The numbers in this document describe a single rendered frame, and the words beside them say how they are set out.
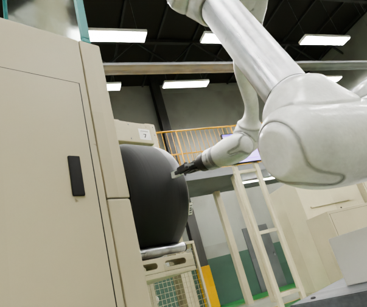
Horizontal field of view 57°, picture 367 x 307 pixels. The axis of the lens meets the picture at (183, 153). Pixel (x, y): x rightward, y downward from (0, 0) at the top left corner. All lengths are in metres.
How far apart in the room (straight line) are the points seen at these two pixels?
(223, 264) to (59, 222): 11.05
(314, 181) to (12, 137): 0.50
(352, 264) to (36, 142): 0.59
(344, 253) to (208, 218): 11.04
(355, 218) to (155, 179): 4.86
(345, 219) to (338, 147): 5.34
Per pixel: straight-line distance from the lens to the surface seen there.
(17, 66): 0.70
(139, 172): 1.49
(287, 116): 0.58
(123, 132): 2.15
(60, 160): 0.62
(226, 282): 11.52
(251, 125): 1.36
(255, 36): 0.80
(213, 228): 11.67
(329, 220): 5.74
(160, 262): 1.50
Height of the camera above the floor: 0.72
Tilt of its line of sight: 21 degrees up
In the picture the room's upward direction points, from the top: 16 degrees counter-clockwise
